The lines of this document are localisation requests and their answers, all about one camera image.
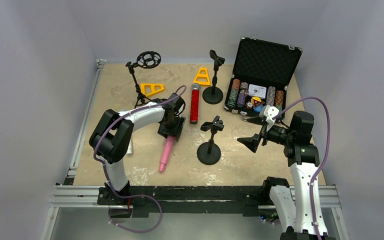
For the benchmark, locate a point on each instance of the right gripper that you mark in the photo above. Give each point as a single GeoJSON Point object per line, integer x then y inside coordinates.
{"type": "Point", "coordinates": [263, 135]}

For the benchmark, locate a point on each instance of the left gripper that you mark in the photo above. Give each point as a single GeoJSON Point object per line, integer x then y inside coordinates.
{"type": "Point", "coordinates": [171, 129]}

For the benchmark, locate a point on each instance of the pink microphone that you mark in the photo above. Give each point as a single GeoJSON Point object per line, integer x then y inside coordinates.
{"type": "Point", "coordinates": [167, 149]}

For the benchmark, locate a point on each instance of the black round-base clip stand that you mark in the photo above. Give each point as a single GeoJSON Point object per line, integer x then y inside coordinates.
{"type": "Point", "coordinates": [209, 153]}

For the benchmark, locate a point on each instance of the white microphone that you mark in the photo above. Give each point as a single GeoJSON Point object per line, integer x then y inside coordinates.
{"type": "Point", "coordinates": [129, 151]}

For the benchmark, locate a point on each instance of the black tripod shock-mount stand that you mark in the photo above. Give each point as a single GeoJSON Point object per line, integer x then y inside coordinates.
{"type": "Point", "coordinates": [146, 60]}

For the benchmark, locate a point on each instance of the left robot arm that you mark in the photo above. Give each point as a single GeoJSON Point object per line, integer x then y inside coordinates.
{"type": "Point", "coordinates": [111, 137]}

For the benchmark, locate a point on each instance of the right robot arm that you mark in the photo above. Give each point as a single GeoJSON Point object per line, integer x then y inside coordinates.
{"type": "Point", "coordinates": [299, 209]}

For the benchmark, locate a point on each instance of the black round-base stand rear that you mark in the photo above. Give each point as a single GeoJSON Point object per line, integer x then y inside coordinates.
{"type": "Point", "coordinates": [214, 95]}

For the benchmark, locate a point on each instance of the red glitter microphone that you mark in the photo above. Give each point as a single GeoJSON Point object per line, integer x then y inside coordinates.
{"type": "Point", "coordinates": [194, 103]}

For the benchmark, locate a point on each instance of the white card deck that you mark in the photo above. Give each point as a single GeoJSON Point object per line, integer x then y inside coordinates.
{"type": "Point", "coordinates": [257, 91]}

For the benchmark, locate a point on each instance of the yellow triangle block left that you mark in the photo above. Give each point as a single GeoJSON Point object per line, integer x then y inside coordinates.
{"type": "Point", "coordinates": [152, 89]}

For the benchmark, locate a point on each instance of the yellow triangle block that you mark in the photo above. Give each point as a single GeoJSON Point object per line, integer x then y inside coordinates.
{"type": "Point", "coordinates": [152, 89]}
{"type": "Point", "coordinates": [202, 77]}

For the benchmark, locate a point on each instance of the yellow triangle block rear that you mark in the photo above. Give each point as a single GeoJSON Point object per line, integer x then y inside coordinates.
{"type": "Point", "coordinates": [202, 77]}

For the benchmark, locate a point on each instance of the black poker chip case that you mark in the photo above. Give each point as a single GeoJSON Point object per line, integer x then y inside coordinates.
{"type": "Point", "coordinates": [261, 63]}

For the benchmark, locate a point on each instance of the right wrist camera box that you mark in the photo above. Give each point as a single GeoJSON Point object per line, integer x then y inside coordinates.
{"type": "Point", "coordinates": [268, 115]}

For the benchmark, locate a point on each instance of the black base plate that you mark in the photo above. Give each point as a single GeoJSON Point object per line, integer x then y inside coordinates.
{"type": "Point", "coordinates": [248, 200]}

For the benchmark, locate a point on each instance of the aluminium frame rail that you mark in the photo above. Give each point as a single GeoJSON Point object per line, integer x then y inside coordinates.
{"type": "Point", "coordinates": [53, 211]}

